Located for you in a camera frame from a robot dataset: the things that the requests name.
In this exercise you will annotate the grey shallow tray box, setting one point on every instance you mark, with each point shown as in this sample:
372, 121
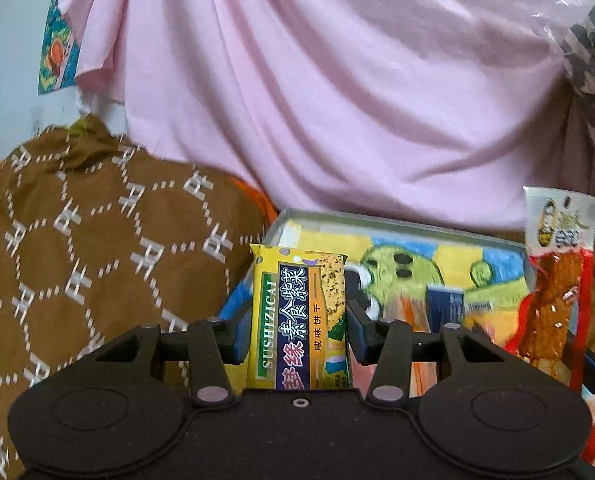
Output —
377, 220

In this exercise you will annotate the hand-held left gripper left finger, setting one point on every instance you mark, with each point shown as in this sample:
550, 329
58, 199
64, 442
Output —
241, 342

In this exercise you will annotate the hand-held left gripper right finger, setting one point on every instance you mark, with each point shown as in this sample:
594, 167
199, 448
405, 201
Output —
355, 335

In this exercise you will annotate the dark blue snack packet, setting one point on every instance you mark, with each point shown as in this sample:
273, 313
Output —
445, 305

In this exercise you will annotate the red sausage clear packet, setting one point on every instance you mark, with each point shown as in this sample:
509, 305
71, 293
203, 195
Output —
412, 312

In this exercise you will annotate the pink hanging cloth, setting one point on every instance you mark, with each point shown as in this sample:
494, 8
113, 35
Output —
327, 85

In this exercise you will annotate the red spicy strip packet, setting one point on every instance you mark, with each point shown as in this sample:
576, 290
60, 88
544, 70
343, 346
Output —
552, 300

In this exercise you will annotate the colourful wall poster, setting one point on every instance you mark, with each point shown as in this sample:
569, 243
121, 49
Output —
57, 55

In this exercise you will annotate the yellow seaweed cracker packet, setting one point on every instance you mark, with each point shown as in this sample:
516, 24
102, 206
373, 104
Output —
297, 320

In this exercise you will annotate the brown patterned pillow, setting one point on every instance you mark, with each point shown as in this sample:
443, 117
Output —
77, 240

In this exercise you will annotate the small white yellow packet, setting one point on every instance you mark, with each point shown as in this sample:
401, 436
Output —
291, 234

